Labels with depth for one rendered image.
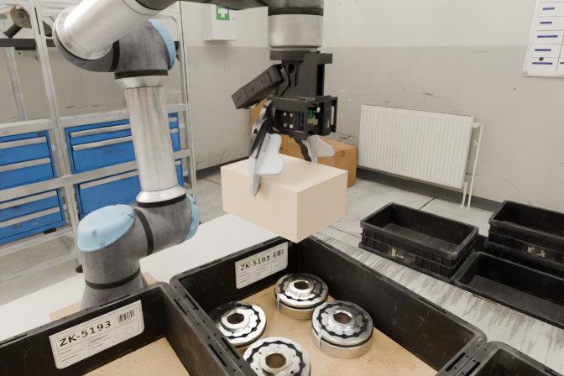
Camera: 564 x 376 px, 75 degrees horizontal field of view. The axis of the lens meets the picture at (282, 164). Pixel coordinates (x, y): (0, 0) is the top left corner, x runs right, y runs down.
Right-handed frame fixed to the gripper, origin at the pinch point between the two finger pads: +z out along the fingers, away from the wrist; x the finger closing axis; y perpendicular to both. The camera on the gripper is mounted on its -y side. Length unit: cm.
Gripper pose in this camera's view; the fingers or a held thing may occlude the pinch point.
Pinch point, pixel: (283, 182)
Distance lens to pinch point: 58.2
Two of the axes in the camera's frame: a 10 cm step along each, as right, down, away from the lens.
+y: 7.4, 2.1, -6.4
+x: 6.8, -2.2, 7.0
